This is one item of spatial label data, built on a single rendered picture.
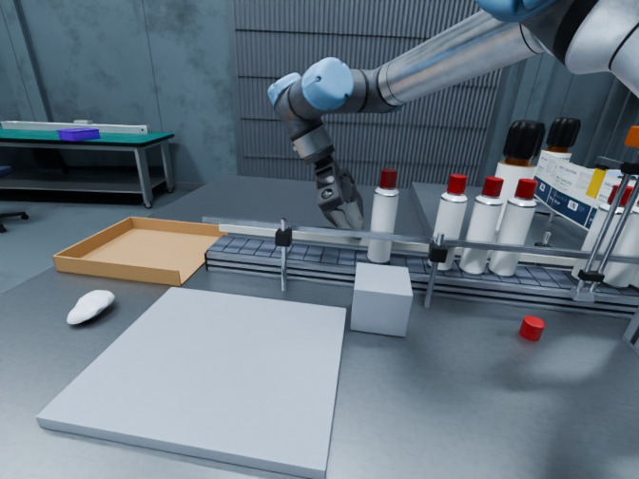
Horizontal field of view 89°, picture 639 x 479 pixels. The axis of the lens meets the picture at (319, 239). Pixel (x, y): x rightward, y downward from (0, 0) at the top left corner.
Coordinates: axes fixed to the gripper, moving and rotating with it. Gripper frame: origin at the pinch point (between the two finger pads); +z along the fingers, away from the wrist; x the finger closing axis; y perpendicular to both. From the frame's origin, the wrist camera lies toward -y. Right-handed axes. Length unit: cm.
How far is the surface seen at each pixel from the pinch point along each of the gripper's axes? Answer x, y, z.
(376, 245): -3.1, -1.9, 3.0
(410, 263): -7.9, -0.1, 10.9
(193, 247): 42.3, 5.2, -12.8
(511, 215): -29.9, -1.2, 7.9
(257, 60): 85, 332, -116
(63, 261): 59, -12, -25
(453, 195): -21.2, -1.5, -0.8
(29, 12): 276, 300, -268
